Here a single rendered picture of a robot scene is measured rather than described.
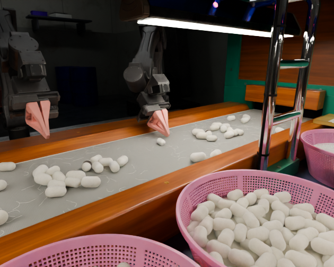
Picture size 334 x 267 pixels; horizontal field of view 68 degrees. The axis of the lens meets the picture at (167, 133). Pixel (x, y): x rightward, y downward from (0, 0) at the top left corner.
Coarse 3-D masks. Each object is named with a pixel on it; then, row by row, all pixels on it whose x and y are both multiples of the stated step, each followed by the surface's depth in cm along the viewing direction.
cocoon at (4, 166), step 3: (3, 162) 53; (6, 162) 53; (9, 162) 53; (12, 162) 53; (0, 165) 52; (3, 165) 52; (6, 165) 52; (9, 165) 52; (12, 165) 53; (15, 165) 54; (0, 168) 52; (3, 168) 52; (6, 168) 52; (9, 168) 52; (12, 168) 53
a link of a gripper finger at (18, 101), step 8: (16, 96) 52; (24, 96) 53; (32, 96) 53; (16, 104) 51; (24, 104) 52; (40, 104) 54; (48, 104) 54; (48, 112) 54; (48, 128) 53; (48, 136) 53
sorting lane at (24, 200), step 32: (192, 128) 85; (256, 128) 85; (32, 160) 59; (64, 160) 59; (128, 160) 59; (160, 160) 59; (0, 192) 45; (32, 192) 45; (96, 192) 45; (32, 224) 36
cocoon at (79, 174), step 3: (69, 171) 48; (72, 171) 48; (75, 171) 48; (78, 171) 48; (81, 171) 48; (66, 174) 48; (69, 174) 48; (72, 174) 48; (75, 174) 48; (78, 174) 48; (81, 174) 48; (84, 174) 48; (66, 177) 48; (75, 177) 48; (78, 177) 48; (81, 177) 48
